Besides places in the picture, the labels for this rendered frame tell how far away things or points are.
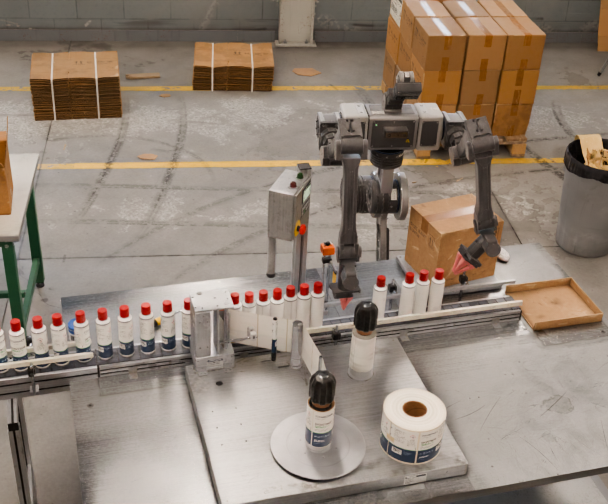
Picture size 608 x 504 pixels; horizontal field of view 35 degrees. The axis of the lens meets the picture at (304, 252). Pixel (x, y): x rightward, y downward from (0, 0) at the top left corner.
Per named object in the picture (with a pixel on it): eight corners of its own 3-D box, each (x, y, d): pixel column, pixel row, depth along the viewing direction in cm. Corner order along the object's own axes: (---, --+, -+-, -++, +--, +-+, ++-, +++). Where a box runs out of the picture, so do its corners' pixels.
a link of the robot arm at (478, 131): (490, 108, 327) (461, 115, 327) (500, 146, 325) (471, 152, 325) (473, 144, 371) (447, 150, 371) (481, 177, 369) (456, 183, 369)
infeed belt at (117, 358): (98, 373, 338) (97, 364, 336) (96, 358, 345) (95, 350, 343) (519, 316, 379) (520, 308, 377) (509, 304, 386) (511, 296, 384)
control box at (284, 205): (266, 236, 337) (268, 189, 326) (283, 214, 350) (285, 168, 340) (293, 242, 334) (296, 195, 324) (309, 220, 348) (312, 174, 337)
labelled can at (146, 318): (141, 356, 341) (139, 309, 330) (140, 347, 346) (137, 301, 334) (156, 354, 343) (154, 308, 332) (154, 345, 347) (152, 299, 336)
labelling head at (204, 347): (195, 371, 335) (194, 313, 321) (189, 349, 345) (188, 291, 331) (234, 366, 338) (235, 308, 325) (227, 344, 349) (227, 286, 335)
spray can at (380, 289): (372, 326, 363) (377, 282, 351) (368, 318, 367) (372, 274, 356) (385, 324, 364) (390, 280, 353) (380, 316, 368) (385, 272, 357)
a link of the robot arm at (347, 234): (365, 137, 324) (334, 137, 323) (368, 141, 319) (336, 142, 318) (361, 254, 340) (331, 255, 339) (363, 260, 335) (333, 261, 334)
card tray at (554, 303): (533, 330, 373) (535, 322, 371) (504, 293, 394) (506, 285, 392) (601, 321, 381) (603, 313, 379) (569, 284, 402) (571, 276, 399)
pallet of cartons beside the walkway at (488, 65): (527, 156, 686) (550, 37, 637) (414, 159, 674) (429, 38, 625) (477, 89, 785) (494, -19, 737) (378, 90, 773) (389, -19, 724)
